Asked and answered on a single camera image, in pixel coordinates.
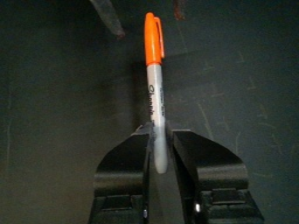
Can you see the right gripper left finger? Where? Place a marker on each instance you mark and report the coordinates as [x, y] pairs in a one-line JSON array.
[[125, 175]]

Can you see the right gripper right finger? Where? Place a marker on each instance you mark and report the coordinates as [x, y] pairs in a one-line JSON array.
[[218, 180]]

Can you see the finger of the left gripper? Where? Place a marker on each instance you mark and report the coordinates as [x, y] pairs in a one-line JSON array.
[[109, 17], [180, 8]]

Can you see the grey marker pen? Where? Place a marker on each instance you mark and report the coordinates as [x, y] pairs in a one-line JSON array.
[[158, 102]]

